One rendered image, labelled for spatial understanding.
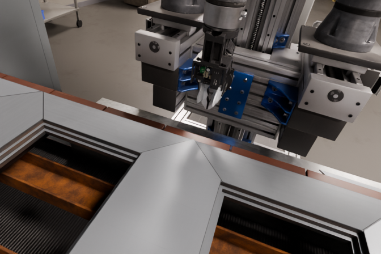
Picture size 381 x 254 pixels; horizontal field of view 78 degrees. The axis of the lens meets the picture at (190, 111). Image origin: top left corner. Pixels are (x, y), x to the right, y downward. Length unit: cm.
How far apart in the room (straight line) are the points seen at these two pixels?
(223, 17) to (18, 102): 55
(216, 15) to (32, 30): 90
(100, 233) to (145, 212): 7
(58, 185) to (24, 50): 65
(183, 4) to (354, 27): 47
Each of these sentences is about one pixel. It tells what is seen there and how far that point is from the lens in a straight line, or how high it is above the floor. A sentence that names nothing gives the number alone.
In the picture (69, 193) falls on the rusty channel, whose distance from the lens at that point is 71.
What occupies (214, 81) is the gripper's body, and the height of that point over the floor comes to 100.
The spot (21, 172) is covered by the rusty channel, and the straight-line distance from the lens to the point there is 80.
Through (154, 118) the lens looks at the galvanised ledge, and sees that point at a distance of 89.
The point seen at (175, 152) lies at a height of 85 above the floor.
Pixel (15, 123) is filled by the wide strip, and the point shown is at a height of 85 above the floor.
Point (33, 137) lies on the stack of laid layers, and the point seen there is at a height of 83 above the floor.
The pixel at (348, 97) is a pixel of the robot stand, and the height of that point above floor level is 97.
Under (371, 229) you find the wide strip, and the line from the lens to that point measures 58.
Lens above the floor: 124
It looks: 36 degrees down
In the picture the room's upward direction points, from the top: 8 degrees clockwise
